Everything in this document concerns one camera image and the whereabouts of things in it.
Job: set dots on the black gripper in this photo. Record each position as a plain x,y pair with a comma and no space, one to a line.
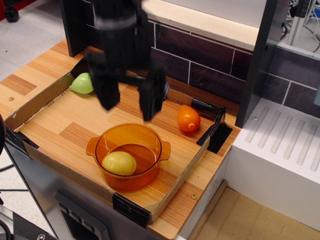
126,44

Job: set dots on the cardboard fence with black tape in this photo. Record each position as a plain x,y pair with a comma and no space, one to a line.
37,102

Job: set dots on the orange transparent plastic pot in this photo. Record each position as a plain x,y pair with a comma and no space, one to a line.
142,142

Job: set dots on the black caster wheel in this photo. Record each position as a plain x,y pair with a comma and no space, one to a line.
11,14

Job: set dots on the toy oven control panel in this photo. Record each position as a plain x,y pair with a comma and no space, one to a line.
81,224

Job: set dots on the dark grey cabinet post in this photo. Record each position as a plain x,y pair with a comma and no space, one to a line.
269,35

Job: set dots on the white toy sink drainboard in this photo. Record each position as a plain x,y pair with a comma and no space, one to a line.
275,161

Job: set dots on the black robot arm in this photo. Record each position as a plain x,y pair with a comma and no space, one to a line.
133,76

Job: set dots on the yellow toy potato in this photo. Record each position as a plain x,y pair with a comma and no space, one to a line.
120,163

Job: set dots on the orange toy carrot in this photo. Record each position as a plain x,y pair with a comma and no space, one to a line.
188,119

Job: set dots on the green toy pear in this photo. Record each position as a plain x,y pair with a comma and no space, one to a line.
82,84

